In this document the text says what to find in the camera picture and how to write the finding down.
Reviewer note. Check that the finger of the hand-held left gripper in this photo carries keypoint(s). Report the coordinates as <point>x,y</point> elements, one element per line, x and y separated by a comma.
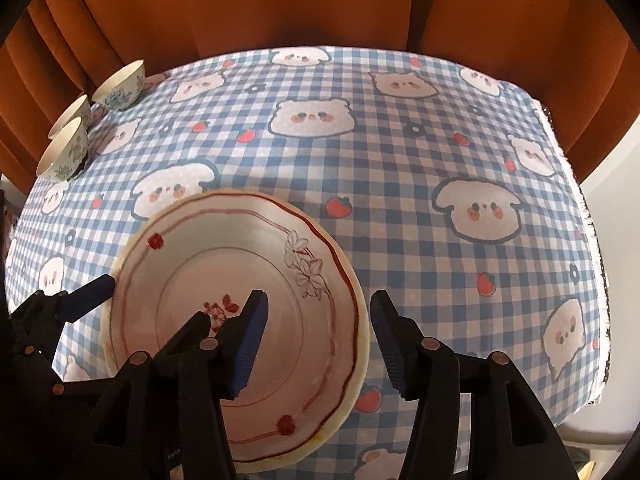
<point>92,291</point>

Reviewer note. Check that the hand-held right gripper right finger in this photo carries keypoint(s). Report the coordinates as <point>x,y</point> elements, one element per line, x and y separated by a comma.
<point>395,352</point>

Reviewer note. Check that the blue checkered cartoon tablecloth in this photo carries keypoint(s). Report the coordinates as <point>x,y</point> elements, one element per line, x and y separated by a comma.
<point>380,185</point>

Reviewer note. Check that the orange curtain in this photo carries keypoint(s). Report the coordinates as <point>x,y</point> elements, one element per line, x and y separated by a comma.
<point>250,5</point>

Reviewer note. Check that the white blue floral bowl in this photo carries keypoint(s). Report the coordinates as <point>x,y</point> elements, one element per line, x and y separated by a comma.
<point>120,87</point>
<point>62,155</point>
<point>74,114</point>

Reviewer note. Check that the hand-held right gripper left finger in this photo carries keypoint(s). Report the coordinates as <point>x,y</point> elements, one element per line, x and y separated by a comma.
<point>250,350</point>

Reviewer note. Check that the red-rimmed white plate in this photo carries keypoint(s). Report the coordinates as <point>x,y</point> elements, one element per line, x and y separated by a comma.
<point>210,265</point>

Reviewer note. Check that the scalloped yellow floral plate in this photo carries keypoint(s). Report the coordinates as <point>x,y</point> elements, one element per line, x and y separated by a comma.
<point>364,355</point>

